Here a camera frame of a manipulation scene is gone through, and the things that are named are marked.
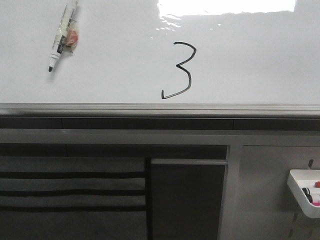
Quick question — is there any black whiteboard marker with tape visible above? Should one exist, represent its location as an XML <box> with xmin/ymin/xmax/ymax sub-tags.
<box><xmin>48</xmin><ymin>0</ymin><xmax>79</xmax><ymax>73</ymax></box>

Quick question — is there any white whiteboard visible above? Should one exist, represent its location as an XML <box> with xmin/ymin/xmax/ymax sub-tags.
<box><xmin>0</xmin><ymin>0</ymin><xmax>320</xmax><ymax>105</ymax></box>

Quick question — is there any dark grey cabinet panel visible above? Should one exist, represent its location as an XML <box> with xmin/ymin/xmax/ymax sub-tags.
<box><xmin>151</xmin><ymin>158</ymin><xmax>227</xmax><ymax>240</ymax></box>

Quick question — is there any white pegboard panel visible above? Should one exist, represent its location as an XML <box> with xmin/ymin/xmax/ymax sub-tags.
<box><xmin>233</xmin><ymin>146</ymin><xmax>320</xmax><ymax>240</ymax></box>

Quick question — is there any grey fabric hanging organizer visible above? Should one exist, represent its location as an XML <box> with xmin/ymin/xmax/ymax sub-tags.
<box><xmin>0</xmin><ymin>156</ymin><xmax>152</xmax><ymax>240</ymax></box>

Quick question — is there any grey horizontal shelf beam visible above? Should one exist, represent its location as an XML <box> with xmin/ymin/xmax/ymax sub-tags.
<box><xmin>0</xmin><ymin>128</ymin><xmax>320</xmax><ymax>147</ymax></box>

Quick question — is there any black capped marker in tray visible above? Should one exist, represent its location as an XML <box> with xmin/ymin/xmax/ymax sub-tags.
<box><xmin>302</xmin><ymin>187</ymin><xmax>313</xmax><ymax>204</ymax></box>

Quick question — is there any red capped marker in tray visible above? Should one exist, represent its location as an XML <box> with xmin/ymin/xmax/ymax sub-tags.
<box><xmin>314</xmin><ymin>181</ymin><xmax>320</xmax><ymax>188</ymax></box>

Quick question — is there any aluminium whiteboard tray rail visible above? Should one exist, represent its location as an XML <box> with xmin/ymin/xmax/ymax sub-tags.
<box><xmin>0</xmin><ymin>103</ymin><xmax>320</xmax><ymax>119</ymax></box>

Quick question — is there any white plastic wall tray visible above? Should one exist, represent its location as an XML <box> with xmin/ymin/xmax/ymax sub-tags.
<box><xmin>287</xmin><ymin>169</ymin><xmax>320</xmax><ymax>219</ymax></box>

